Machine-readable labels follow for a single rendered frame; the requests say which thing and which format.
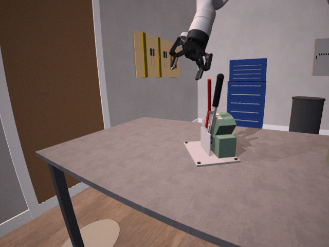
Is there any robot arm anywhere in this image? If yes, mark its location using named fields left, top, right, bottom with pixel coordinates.
left=180, top=0, right=228, bottom=41

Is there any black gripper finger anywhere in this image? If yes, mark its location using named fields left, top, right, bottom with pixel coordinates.
left=195, top=49, right=213, bottom=80
left=169, top=37, right=194, bottom=70

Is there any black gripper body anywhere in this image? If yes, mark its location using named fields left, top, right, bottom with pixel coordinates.
left=182, top=29, right=209, bottom=61

